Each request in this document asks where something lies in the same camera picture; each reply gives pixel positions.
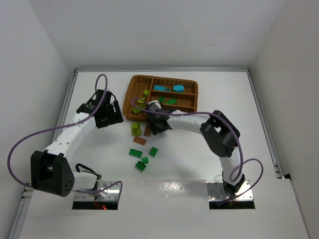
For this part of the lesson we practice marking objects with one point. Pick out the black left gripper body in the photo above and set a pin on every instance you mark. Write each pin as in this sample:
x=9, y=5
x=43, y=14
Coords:
x=100, y=96

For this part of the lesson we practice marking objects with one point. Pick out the green long lego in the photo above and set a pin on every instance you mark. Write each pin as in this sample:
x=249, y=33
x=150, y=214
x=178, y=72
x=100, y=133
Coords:
x=171, y=101

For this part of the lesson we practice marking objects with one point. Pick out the green square lego brick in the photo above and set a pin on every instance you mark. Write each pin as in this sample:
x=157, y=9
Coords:
x=153, y=151

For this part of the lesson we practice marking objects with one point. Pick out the cyan rectangular lego brick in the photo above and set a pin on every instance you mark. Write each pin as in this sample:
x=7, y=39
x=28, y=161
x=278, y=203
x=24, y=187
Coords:
x=159, y=88

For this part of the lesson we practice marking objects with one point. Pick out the green sloped lego brick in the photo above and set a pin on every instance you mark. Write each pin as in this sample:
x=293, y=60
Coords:
x=145, y=160

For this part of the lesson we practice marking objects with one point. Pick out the cyan oval lego piece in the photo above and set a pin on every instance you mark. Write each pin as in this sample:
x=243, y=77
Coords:
x=178, y=88

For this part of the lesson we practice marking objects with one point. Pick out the green lego brick bottom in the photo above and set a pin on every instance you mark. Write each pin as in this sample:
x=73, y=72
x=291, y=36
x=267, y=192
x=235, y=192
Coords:
x=140, y=165

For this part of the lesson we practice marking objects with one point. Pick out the lime green lego brick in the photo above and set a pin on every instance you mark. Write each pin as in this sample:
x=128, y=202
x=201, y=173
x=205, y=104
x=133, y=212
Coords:
x=137, y=111

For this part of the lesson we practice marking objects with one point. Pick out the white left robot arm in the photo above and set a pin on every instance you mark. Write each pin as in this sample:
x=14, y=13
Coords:
x=50, y=169

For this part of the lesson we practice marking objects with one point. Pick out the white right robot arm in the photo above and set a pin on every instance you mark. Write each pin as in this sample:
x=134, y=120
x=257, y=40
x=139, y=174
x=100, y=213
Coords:
x=221, y=136

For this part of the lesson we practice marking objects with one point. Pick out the brown lego brick flat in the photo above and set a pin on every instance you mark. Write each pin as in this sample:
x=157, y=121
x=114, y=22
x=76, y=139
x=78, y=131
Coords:
x=139, y=140

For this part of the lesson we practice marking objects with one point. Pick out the brown wicker divided basket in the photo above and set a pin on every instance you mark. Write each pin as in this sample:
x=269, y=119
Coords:
x=186, y=101

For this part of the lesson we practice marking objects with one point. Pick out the green long lego brick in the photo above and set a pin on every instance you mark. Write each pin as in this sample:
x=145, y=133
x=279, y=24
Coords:
x=135, y=153

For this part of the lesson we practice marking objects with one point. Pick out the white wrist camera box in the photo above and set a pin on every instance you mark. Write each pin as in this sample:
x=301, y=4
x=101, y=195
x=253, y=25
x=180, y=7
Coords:
x=154, y=106

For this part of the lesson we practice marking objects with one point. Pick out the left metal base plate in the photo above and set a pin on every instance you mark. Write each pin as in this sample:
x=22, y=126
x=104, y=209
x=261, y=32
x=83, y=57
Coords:
x=109, y=191

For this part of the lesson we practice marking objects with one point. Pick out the metal base plate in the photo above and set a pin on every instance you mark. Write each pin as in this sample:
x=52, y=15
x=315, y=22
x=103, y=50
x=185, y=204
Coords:
x=109, y=191
x=217, y=193

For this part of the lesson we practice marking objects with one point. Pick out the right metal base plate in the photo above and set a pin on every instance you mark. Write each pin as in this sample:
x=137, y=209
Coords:
x=217, y=193

